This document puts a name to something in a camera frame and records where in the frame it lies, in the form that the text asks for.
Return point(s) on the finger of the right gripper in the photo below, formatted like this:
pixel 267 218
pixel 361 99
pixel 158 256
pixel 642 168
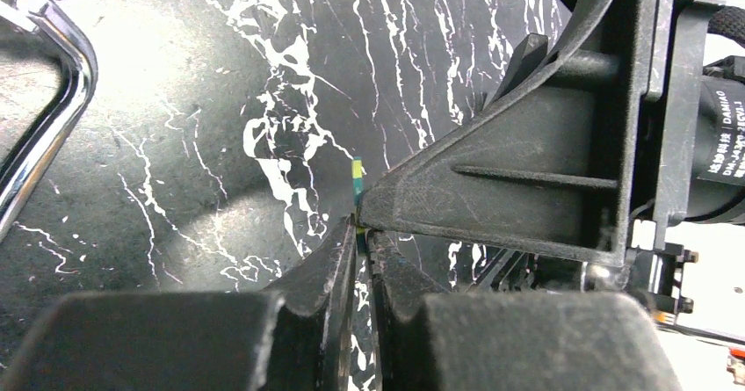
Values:
pixel 547 168
pixel 526 57

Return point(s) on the green poker chip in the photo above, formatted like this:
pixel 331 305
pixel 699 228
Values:
pixel 357 176

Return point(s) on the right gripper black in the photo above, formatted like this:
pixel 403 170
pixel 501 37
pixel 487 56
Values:
pixel 690 149

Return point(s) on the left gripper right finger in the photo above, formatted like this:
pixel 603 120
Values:
pixel 434 339

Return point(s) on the black poker chip case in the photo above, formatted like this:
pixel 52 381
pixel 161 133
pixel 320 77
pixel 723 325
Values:
pixel 40 34

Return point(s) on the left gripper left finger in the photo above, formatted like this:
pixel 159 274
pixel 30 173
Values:
pixel 295 334

